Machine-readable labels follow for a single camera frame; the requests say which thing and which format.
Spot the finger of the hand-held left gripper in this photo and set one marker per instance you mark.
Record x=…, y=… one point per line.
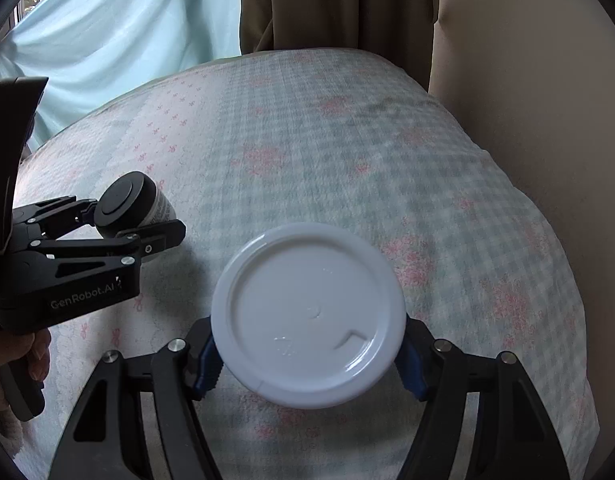
x=57, y=215
x=137, y=245

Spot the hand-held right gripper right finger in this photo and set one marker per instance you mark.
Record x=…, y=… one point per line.
x=411, y=365

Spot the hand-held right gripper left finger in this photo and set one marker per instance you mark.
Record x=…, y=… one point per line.
x=207, y=362

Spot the black lid jar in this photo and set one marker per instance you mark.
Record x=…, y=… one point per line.
x=122, y=200

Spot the white round jar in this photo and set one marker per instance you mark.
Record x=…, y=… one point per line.
x=307, y=315

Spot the person's left hand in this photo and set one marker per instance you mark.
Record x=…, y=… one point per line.
x=9, y=349

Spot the light blue hanging cloth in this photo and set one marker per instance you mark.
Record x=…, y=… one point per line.
x=112, y=30

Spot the brown curtain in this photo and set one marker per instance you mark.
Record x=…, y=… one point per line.
x=337, y=5

